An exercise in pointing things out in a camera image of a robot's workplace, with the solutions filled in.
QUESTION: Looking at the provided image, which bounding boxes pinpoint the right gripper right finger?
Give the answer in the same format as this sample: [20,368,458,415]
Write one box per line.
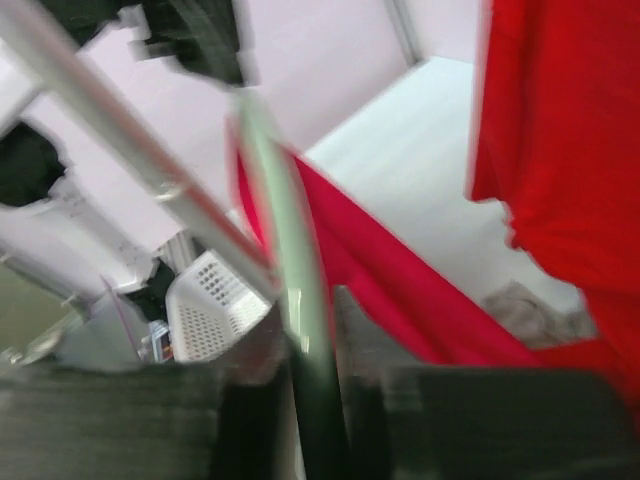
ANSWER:
[334,286,639,479]

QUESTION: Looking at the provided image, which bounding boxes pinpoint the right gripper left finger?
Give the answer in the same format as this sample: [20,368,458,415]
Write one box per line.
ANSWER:
[1,307,295,479]

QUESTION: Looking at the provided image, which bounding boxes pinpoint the pale green hanger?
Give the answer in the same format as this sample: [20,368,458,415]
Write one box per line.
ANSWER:
[235,89,350,479]

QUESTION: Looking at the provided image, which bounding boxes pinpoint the magenta t shirt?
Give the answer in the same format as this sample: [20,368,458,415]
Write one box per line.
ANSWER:
[228,120,541,368]

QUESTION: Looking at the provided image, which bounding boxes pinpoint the red t shirt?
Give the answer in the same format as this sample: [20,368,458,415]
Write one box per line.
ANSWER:
[470,1,639,396]

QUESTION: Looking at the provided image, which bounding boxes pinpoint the white perforated plastic basket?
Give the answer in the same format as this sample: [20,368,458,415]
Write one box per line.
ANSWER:
[166,251,271,363]

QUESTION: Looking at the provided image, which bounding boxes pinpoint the grey cloth on table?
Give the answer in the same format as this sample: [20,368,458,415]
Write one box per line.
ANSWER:
[482,281,598,350]

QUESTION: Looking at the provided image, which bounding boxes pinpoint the grey clothes rack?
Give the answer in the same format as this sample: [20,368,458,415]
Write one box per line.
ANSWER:
[1,1,277,300]

